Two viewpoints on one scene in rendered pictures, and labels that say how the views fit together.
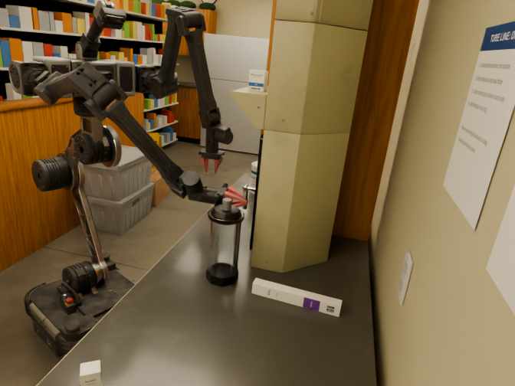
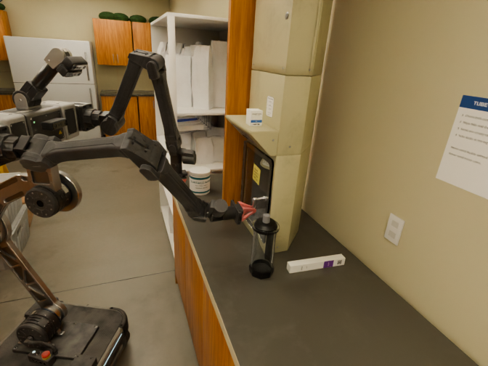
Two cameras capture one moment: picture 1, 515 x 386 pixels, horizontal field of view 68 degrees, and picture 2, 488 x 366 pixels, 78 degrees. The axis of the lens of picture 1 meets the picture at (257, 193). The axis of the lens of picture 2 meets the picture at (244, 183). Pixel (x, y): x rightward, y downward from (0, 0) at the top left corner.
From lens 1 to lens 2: 80 cm
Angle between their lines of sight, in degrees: 32
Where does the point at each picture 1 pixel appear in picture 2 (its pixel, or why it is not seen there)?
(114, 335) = (256, 352)
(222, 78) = not seen: hidden behind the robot
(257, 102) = (271, 136)
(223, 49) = (31, 52)
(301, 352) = (354, 296)
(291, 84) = (295, 120)
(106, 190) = not seen: outside the picture
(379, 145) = not seen: hidden behind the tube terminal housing
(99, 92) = (152, 155)
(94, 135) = (54, 185)
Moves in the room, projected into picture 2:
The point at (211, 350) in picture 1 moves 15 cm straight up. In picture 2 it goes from (317, 323) to (324, 289)
